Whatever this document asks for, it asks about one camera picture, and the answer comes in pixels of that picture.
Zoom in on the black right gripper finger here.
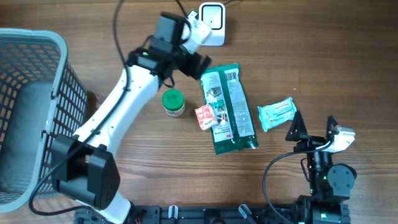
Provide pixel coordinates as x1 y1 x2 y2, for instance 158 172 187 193
325 115 338 140
285 111 308 142

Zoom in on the teal wet wipes packet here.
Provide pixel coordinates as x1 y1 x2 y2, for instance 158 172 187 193
257 97 297 132

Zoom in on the green lid jar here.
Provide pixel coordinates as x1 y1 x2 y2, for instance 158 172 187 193
162 89 185 117

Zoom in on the green 3M gloves packet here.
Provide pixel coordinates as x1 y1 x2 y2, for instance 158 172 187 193
201 63 259 155

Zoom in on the red snack packet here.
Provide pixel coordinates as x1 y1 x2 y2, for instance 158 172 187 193
195 104 218 130

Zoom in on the green white small box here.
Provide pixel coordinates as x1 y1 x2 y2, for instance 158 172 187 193
187 9 199 19

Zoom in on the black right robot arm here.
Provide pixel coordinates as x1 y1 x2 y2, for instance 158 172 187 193
285 111 357 224

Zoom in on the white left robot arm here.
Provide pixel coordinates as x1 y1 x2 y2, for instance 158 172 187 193
51 12 212 223

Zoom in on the white barcode scanner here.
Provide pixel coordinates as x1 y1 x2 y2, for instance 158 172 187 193
199 2 226 46

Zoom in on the grey plastic mesh basket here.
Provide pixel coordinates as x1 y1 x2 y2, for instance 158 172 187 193
1 28 88 213

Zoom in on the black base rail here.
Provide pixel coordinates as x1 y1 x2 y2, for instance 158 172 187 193
73 203 299 224

